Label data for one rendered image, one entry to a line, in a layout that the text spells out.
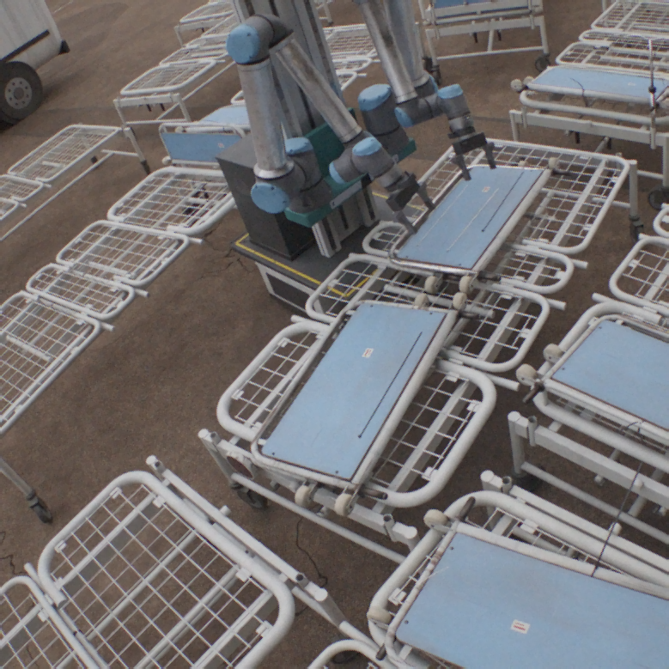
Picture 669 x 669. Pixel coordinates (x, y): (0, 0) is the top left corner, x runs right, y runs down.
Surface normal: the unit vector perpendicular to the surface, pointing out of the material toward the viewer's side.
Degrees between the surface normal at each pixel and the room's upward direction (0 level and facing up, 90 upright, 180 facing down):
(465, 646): 5
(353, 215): 90
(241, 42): 83
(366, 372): 3
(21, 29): 88
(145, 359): 0
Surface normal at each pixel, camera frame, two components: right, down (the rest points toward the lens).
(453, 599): -0.21, -0.76
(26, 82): 0.85, 0.16
